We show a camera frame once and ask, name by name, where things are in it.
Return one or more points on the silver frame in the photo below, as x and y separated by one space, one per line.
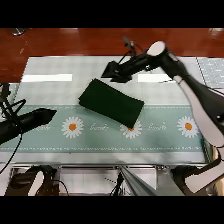
143 181

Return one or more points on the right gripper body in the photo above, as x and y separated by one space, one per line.
117 71

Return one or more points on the dark green garment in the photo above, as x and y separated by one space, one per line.
111 102

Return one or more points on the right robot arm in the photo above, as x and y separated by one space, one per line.
200 100

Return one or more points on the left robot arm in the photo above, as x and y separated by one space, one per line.
25 122

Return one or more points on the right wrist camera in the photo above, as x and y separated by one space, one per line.
128 43

